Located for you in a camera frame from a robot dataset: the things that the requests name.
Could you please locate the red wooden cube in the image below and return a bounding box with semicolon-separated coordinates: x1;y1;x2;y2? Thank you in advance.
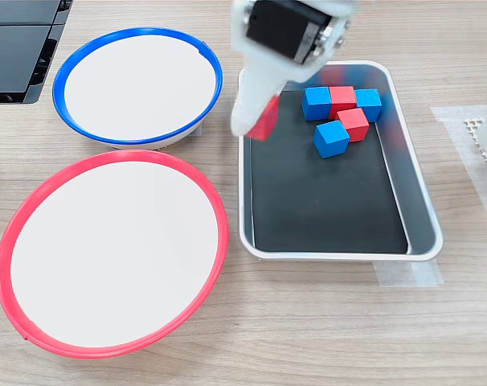
334;107;371;143
329;85;358;121
244;95;281;142

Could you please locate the steel tray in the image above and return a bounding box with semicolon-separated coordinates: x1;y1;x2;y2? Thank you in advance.
238;60;444;262

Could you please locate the blue-rimmed white plate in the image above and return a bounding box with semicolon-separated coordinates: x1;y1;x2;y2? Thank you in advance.
52;27;224;150

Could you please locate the pale perforated base plate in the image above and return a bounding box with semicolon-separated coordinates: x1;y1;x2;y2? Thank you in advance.
464;116;487;188

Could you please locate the red-rimmed white plate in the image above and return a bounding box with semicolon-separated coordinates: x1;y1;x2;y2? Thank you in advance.
0;149;230;360

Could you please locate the black electronic device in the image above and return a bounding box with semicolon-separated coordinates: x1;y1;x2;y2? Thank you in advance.
0;0;74;105

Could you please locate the black tray mat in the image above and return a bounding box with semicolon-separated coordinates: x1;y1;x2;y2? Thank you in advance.
249;90;409;254

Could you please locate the clear tape strip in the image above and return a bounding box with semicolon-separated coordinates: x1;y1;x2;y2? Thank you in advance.
373;260;444;289

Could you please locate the blue wooden cube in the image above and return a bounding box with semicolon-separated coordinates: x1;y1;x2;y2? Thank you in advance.
301;86;333;122
354;88;383;124
313;119;351;160

